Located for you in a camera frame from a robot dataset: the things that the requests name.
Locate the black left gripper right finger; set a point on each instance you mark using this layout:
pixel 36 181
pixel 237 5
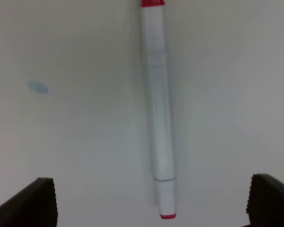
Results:
pixel 265 206

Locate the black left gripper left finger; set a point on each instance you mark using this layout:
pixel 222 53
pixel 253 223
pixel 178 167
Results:
pixel 33 206

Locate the white marker pink caps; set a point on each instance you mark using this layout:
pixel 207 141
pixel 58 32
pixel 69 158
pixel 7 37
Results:
pixel 156 62

